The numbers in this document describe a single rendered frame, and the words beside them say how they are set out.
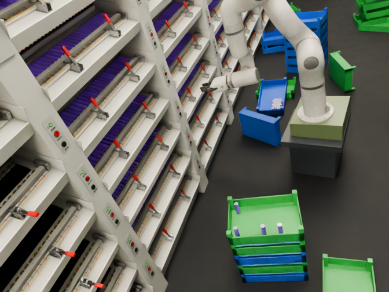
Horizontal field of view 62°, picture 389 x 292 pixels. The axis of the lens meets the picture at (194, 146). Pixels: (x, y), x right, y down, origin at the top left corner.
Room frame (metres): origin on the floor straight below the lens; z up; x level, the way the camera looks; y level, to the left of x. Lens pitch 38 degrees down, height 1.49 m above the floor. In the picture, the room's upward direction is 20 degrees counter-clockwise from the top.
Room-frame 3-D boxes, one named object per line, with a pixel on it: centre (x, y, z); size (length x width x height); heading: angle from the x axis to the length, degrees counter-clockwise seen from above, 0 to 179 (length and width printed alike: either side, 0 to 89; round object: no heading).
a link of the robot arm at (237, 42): (1.54, -0.39, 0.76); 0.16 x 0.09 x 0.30; 148
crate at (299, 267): (0.84, -0.17, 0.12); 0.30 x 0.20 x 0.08; 72
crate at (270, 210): (0.84, -0.17, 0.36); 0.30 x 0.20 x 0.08; 72
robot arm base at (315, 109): (1.37, -0.68, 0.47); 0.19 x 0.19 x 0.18
